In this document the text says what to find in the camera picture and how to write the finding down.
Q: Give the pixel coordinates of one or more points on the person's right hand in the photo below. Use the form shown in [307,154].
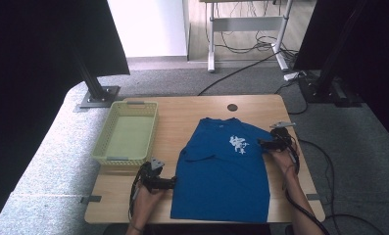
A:
[288,163]

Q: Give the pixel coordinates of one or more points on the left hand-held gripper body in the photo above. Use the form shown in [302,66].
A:
[151,179]

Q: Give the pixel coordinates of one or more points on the person's left hand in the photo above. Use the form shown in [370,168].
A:
[144,205]

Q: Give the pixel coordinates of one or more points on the white desk frame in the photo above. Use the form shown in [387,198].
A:
[247,23]

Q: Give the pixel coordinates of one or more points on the person's dark clothing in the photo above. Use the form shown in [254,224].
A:
[215,230]

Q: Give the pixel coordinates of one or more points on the black stand with grey base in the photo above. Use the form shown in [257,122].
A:
[95,89]

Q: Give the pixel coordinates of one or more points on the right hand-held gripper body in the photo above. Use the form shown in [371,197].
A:
[282,140]

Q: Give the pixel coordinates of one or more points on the grey tape strip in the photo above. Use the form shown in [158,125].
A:
[92,198]
[313,197]

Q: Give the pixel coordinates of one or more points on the white power strip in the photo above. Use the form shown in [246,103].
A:
[291,76]

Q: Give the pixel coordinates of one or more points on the pale green plastic basket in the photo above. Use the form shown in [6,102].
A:
[130,137]

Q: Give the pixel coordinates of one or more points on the dark round table grommet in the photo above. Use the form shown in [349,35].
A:
[232,107]

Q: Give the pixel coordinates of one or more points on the blue t-shirt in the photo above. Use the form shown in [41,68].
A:
[221,182]

